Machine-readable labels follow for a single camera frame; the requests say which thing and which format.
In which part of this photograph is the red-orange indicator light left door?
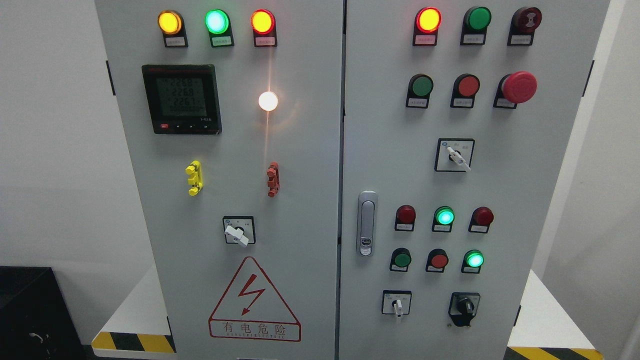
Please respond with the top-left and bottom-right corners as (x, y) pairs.
(250, 8), (278, 48)

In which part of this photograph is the dark red indicator left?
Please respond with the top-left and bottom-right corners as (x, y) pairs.
(394, 204), (417, 231)

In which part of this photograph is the red terminal connector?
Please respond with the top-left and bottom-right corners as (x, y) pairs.
(266, 161), (281, 198)

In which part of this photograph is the black box lower left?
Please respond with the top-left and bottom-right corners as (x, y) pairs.
(0, 266), (86, 360)

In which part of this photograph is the white selector switch lower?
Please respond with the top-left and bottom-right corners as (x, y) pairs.
(381, 289), (413, 319)

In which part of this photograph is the red electrical warning sticker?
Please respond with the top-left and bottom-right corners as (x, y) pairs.
(208, 256), (302, 342)

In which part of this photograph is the grey cabinet door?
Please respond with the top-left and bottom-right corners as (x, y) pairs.
(95, 0), (344, 360)
(338, 0), (610, 360)

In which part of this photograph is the red-orange indicator light door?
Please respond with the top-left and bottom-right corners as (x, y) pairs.
(413, 7), (442, 47)
(250, 8), (278, 48)

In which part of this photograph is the red push button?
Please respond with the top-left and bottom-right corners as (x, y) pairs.
(425, 248), (450, 273)
(450, 73), (480, 109)

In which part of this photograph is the red push button lower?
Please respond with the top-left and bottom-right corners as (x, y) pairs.
(425, 248), (450, 273)

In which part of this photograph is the grey right cabinet door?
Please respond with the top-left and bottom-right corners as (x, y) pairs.
(338, 0), (610, 360)

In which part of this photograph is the black digital power meter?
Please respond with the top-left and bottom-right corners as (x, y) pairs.
(141, 64), (222, 135)

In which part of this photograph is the white selector switch left door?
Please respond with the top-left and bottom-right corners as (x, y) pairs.
(222, 215), (256, 248)

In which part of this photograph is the white selector switch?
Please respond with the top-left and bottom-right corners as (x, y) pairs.
(381, 289), (413, 319)
(434, 137), (475, 173)

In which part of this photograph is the red emergency stop button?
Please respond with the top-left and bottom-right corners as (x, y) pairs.
(493, 71), (538, 110)

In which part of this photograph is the red-orange indicator light right door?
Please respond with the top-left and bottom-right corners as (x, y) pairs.
(413, 7), (442, 47)

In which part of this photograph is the white lit indicator light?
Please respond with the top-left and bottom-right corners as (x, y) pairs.
(258, 91), (279, 112)

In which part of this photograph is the yellow terminal connector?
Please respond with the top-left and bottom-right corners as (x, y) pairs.
(185, 160), (204, 197)

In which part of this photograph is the grey left cabinet door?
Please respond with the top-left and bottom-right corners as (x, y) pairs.
(95, 0), (344, 360)

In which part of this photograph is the green lit indicator middle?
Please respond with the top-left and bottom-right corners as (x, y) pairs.
(431, 206), (455, 233)

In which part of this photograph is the red push button upper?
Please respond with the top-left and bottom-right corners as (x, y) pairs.
(450, 73), (480, 109)

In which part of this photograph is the red indicator right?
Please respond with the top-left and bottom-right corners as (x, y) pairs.
(468, 206), (495, 234)

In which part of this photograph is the green push button lower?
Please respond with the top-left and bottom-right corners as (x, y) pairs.
(389, 247), (412, 272)

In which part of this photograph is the silver door handle lock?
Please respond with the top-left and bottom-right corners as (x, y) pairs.
(356, 190), (378, 256)

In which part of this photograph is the green lit indicator light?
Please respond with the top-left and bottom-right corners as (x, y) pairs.
(205, 9), (234, 48)

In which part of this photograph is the white selector switch upper right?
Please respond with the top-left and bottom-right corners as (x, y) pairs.
(434, 137), (475, 173)

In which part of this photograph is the green illuminated button lower right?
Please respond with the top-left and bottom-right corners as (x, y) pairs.
(461, 249), (485, 274)

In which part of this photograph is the green push button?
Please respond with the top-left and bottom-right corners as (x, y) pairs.
(389, 247), (412, 272)
(406, 73), (434, 109)

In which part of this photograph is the yellow indicator light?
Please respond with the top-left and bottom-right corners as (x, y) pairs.
(157, 9), (189, 48)

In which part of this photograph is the green unlit indicator top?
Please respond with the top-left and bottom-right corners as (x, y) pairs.
(460, 6), (492, 46)

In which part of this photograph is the black knob selector switch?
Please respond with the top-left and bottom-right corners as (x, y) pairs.
(448, 292), (481, 327)

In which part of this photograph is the green push button upper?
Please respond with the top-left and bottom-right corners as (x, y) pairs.
(406, 73), (434, 109)

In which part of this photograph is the red buzzer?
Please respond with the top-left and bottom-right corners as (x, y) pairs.
(507, 6), (542, 46)

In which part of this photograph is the white platform base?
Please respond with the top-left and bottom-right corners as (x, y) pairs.
(90, 266), (604, 360)

